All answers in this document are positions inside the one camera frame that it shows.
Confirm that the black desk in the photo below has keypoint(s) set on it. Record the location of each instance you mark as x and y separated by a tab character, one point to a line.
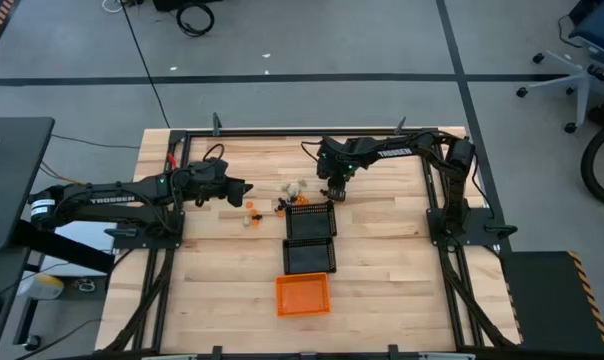
12	180

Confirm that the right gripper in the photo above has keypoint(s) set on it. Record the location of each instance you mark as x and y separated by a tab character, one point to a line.
338	179

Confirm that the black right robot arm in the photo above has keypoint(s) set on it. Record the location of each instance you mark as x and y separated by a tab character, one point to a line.
397	151

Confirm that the black hazard-striped platform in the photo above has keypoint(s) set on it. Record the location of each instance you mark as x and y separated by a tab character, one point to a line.
547	300

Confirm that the small pale skull decoration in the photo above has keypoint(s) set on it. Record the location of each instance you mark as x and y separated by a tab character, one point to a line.
294	190
302	182
246	221
286	188

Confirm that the black floor equipment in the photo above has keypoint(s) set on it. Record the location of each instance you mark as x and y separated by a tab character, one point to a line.
167	4

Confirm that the black aluminium table frame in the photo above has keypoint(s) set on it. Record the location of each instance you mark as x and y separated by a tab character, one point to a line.
282	133

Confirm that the orange slotted plastic basket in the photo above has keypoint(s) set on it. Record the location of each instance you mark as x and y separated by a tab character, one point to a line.
302	295

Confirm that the white box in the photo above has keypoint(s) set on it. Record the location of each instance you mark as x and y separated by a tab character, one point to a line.
82	235

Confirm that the metal carabiner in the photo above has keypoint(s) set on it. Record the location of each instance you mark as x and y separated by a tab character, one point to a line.
79	285

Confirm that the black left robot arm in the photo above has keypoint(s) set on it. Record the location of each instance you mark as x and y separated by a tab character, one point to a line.
112	200

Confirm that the black slotted plastic basket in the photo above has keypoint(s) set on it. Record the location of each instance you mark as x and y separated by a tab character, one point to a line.
309	257
309	225

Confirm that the black frame post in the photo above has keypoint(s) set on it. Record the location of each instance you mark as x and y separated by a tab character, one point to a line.
392	352
216	125
400	127
216	352

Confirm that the black desk crossbeam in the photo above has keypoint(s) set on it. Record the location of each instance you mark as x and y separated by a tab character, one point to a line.
62	246

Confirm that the white yellow bottle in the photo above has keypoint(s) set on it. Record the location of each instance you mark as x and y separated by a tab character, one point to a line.
42	287

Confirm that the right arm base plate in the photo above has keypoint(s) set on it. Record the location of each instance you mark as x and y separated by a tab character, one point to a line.
482	239

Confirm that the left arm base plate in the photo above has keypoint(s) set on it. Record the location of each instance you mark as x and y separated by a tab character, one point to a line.
127	243

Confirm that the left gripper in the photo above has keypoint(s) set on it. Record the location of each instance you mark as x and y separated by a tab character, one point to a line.
207	180

